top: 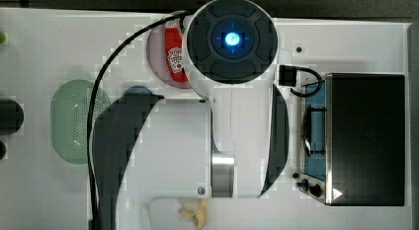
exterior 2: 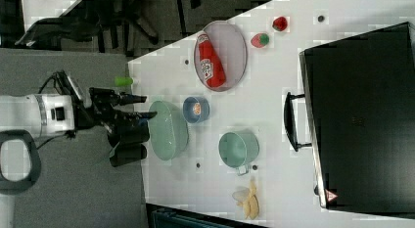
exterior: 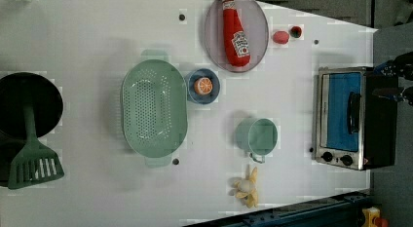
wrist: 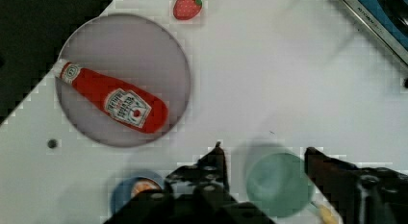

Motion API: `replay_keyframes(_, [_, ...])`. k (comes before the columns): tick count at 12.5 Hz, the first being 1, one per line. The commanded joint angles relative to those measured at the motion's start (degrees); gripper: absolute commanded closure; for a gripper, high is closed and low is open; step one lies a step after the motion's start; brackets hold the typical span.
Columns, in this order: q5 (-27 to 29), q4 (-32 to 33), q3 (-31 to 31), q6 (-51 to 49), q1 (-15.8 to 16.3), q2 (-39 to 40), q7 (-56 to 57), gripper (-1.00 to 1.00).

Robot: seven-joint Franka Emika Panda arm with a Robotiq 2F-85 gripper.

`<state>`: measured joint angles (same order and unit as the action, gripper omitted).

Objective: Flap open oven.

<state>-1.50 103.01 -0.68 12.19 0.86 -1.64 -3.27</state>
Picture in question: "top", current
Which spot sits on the blue small bowl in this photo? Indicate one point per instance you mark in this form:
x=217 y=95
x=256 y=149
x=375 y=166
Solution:
x=137 y=90

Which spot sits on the green perforated basket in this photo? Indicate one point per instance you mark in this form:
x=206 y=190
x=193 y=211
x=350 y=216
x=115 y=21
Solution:
x=69 y=111

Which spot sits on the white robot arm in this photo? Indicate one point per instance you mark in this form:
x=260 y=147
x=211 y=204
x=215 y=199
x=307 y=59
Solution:
x=226 y=138

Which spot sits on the green object left edge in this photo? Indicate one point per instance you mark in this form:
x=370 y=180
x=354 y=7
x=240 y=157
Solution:
x=3 y=38

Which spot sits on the red ketchup bottle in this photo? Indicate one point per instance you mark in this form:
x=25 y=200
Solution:
x=173 y=51

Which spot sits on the small black knob left edge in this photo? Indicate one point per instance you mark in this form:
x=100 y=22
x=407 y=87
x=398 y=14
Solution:
x=2 y=150

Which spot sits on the black round object left edge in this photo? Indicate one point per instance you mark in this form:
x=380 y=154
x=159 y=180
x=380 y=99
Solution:
x=11 y=116

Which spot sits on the peeled banana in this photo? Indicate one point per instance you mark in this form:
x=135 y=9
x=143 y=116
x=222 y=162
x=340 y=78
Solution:
x=200 y=215

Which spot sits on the grey round plate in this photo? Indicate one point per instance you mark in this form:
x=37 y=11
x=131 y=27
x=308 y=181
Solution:
x=156 y=56

